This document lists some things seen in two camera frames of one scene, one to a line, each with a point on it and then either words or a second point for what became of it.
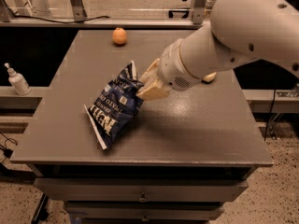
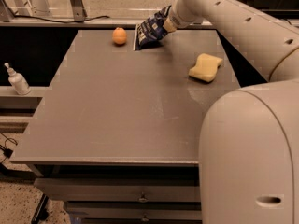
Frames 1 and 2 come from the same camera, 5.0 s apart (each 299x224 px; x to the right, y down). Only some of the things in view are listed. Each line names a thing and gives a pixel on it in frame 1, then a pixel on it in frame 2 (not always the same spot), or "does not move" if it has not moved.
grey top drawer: x=84 y=189 does not move
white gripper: x=172 y=66 -> x=176 y=20
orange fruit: x=120 y=35 does not move
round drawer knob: x=143 y=199 does not move
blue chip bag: x=113 y=109 -> x=150 y=32
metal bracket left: x=79 y=13 does not move
